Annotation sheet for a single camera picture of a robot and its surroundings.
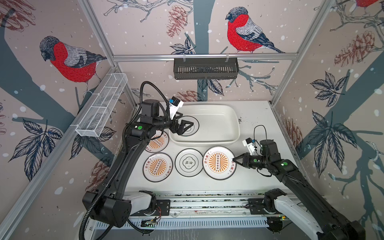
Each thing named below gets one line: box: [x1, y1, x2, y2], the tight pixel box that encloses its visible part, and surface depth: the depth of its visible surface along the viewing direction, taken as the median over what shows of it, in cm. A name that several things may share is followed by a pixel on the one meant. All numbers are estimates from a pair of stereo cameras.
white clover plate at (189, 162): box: [174, 148, 204, 177], surface depth 91 cm
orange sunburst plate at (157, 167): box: [142, 152, 174, 183], surface depth 89 cm
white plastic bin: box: [169, 103, 241, 147], surface depth 106 cm
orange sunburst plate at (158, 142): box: [145, 129, 170, 153], surface depth 98 cm
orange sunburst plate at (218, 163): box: [202, 145, 237, 181], surface depth 78 cm
